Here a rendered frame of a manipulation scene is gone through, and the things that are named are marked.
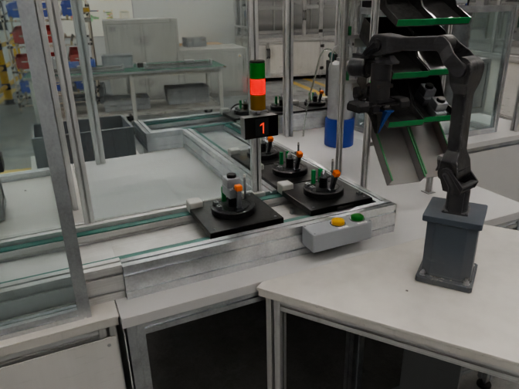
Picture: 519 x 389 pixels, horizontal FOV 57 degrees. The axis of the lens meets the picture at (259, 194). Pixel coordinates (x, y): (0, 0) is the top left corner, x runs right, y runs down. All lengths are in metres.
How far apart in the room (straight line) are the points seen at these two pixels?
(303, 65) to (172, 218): 9.45
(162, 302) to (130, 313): 0.08
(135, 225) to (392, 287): 0.79
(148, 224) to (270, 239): 0.40
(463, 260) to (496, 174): 1.74
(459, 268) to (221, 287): 0.64
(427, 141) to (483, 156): 1.06
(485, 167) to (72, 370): 2.37
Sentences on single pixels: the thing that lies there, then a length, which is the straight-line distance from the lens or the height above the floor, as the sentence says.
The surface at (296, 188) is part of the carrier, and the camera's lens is 1.69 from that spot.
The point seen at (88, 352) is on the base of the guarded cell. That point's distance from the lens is 1.33.
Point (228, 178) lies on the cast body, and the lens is 1.46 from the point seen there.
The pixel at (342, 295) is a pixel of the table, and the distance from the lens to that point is 1.30.
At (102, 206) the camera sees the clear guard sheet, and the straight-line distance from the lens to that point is 1.56.
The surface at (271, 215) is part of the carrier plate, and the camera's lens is 1.48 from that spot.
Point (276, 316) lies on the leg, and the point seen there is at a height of 0.77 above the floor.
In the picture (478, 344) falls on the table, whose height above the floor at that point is 0.86.
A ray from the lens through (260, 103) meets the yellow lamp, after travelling 1.56.
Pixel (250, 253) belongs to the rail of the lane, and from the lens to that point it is 1.39.
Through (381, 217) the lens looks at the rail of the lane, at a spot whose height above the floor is 0.92.
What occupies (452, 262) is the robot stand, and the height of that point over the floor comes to 0.93.
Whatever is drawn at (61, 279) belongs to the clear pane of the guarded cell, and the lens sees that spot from 1.25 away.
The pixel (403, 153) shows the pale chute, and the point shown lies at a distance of 1.79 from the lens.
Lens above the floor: 1.58
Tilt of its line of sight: 22 degrees down
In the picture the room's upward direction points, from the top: 1 degrees counter-clockwise
